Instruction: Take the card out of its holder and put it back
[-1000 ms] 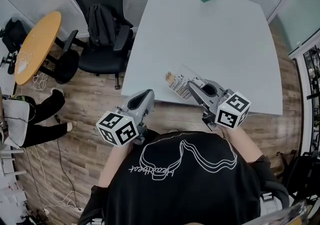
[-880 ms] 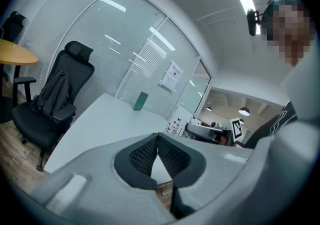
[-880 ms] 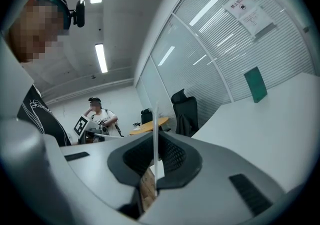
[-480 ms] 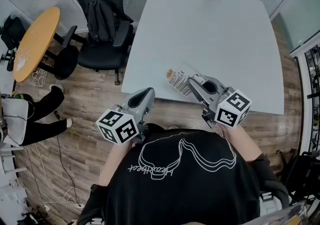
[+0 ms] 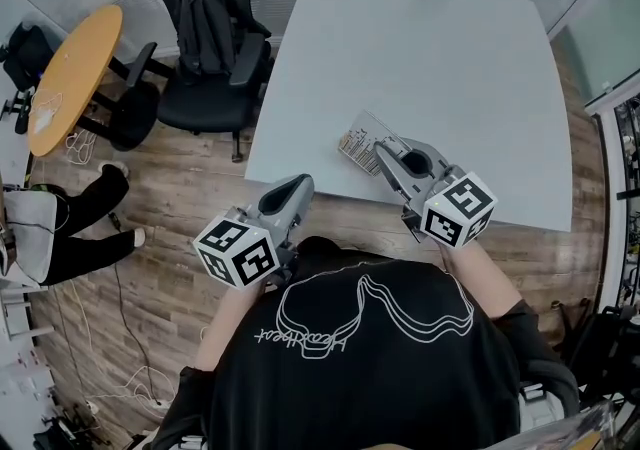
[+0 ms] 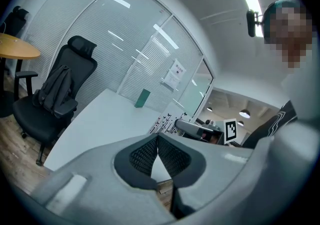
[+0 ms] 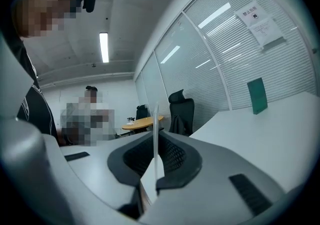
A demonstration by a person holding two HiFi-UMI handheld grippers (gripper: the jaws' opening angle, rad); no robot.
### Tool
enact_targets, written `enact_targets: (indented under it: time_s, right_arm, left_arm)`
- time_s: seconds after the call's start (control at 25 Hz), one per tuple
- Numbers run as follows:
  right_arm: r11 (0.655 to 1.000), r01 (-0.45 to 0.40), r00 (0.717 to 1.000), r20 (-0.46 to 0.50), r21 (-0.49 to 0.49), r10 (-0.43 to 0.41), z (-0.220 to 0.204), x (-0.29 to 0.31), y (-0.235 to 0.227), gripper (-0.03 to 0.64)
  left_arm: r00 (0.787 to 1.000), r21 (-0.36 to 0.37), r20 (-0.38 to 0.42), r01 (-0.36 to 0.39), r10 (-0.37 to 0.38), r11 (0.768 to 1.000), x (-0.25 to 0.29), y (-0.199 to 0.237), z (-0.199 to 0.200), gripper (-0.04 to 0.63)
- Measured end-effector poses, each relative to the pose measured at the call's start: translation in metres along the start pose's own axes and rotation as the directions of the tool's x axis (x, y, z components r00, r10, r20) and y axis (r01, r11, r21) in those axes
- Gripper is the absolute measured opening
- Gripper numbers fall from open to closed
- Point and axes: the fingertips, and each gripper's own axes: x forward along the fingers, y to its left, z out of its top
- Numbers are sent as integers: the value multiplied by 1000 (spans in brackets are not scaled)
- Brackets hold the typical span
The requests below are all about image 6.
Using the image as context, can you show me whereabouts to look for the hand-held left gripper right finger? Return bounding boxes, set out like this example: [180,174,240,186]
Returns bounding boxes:
[157,121,316,221]

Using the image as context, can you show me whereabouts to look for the black head-mounted camera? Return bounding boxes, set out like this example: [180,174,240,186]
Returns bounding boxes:
[245,8,265,38]

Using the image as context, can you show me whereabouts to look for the person's black patterned shirt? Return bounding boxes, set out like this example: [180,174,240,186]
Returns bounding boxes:
[241,100,299,150]

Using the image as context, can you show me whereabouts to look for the white paper notice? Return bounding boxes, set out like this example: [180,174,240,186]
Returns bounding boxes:
[162,58,187,90]

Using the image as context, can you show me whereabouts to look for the green upright box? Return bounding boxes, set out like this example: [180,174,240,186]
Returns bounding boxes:
[134,88,152,109]

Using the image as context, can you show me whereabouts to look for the black mesh office chair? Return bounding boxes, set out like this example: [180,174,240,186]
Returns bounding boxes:
[12,35,98,167]

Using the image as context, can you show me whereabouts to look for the round wooden table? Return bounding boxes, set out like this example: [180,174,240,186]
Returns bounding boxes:
[0,32,41,119]

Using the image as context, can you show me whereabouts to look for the dark grey backpack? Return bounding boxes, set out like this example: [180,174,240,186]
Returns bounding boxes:
[32,64,79,116]

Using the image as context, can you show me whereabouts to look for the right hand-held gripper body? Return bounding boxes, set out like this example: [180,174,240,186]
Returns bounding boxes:
[196,118,238,146]

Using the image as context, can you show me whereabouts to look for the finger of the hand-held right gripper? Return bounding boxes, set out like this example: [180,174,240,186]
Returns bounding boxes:
[174,118,201,133]

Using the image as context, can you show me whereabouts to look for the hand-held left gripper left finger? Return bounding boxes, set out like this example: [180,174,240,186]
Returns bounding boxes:
[31,132,177,225]

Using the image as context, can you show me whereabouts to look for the person's head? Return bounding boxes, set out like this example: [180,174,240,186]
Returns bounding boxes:
[262,0,316,70]

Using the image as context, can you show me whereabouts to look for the white butterfly-print card holder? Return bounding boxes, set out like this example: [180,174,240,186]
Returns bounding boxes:
[148,107,194,137]

